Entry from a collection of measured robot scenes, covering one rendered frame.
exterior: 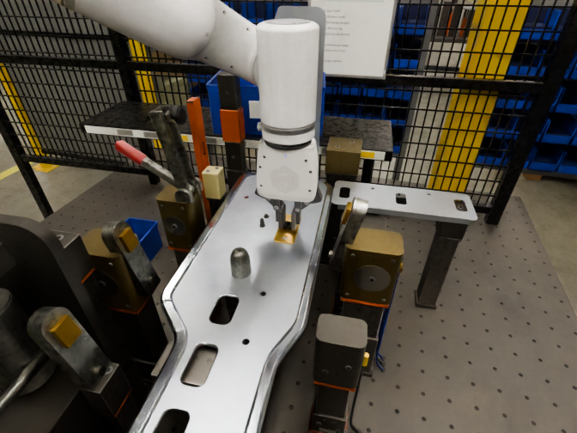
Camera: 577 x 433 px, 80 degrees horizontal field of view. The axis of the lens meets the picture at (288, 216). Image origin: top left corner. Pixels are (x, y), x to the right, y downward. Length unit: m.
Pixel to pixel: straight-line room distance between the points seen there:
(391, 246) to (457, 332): 0.43
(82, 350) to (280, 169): 0.36
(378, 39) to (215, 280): 0.77
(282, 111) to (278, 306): 0.28
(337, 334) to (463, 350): 0.47
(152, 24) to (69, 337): 0.35
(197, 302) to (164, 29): 0.36
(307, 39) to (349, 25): 0.57
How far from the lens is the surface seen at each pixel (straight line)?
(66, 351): 0.48
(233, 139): 0.92
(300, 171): 0.55
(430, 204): 0.78
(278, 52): 0.48
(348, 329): 0.51
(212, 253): 0.61
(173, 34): 0.45
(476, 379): 0.89
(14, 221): 0.45
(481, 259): 1.18
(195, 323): 0.52
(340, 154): 0.82
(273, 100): 0.50
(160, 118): 0.61
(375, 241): 0.57
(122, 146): 0.69
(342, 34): 1.06
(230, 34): 0.56
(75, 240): 0.52
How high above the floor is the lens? 1.40
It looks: 36 degrees down
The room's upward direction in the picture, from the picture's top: straight up
